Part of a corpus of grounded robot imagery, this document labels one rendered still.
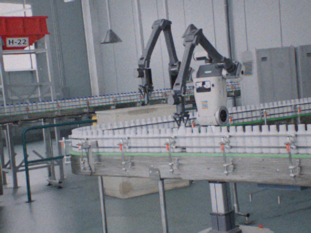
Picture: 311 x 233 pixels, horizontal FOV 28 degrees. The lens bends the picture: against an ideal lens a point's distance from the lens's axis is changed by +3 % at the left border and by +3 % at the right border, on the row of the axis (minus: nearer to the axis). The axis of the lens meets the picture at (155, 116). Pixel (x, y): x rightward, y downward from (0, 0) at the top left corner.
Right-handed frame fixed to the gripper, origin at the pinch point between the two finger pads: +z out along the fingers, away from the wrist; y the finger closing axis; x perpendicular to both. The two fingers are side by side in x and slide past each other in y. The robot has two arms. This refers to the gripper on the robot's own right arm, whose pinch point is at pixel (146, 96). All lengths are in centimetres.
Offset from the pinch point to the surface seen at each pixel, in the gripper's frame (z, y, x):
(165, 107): 27, -305, -247
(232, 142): 33, 18, 86
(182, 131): 25, 18, 46
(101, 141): 32, 18, -35
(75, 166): 51, 18, -68
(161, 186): 64, 17, 22
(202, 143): 33, 18, 63
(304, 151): 38, 18, 134
